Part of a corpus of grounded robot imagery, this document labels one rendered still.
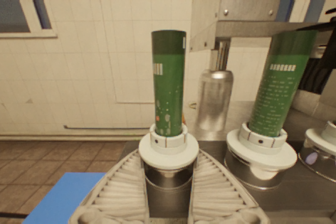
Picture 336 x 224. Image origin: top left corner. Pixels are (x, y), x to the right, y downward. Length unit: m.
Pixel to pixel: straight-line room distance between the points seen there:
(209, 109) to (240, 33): 0.14
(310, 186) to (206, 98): 0.18
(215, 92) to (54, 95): 2.11
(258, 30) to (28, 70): 2.28
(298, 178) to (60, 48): 2.05
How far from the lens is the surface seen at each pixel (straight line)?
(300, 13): 2.66
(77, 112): 2.14
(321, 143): 0.25
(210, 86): 0.27
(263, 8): 0.27
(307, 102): 0.54
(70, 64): 1.98
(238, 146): 0.18
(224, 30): 0.24
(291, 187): 0.23
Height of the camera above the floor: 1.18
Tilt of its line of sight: 23 degrees down
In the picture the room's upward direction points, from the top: straight up
